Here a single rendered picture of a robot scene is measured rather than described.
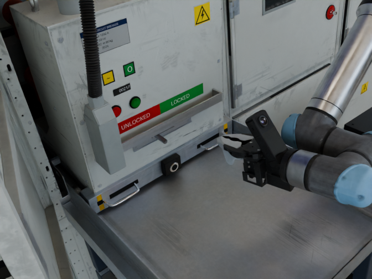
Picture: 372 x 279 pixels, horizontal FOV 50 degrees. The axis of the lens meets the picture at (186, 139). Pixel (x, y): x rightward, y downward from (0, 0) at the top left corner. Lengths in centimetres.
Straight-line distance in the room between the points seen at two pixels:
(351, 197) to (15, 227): 54
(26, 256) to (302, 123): 61
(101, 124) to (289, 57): 97
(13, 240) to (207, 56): 84
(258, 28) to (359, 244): 80
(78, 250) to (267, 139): 79
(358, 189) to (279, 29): 94
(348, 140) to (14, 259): 63
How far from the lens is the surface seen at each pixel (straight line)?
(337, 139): 86
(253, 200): 114
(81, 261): 142
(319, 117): 89
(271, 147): 82
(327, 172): 77
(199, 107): 117
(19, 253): 49
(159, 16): 103
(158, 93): 110
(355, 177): 75
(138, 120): 109
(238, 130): 135
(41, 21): 94
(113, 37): 97
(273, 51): 158
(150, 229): 109
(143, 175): 118
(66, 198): 125
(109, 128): 91
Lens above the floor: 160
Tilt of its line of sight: 34 degrees down
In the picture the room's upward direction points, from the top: 7 degrees counter-clockwise
